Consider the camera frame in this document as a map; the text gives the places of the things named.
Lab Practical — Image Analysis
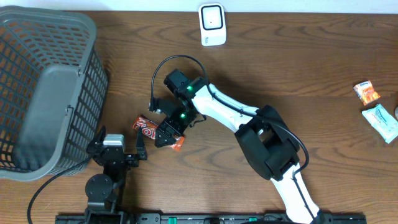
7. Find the red brown candy bar wrapper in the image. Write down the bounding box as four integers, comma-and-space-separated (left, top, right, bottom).
132, 115, 185, 151

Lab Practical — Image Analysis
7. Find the orange white small packet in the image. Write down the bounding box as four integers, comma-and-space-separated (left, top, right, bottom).
353, 80, 381, 106

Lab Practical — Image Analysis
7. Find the light green wet wipes pack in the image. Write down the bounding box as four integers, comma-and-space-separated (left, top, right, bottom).
361, 104, 397, 144

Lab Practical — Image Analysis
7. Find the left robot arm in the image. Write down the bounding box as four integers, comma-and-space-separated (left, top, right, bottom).
82, 127, 147, 224

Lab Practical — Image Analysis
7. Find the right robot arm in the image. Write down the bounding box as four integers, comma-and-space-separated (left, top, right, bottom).
149, 70, 321, 223

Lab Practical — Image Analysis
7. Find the white barcode scanner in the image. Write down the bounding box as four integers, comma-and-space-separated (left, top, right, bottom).
198, 3, 227, 47

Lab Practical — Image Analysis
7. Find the grey plastic mesh basket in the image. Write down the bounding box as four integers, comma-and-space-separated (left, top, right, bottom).
1, 6, 108, 182

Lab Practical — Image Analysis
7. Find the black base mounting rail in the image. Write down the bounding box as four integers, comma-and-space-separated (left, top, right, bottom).
55, 212, 368, 224

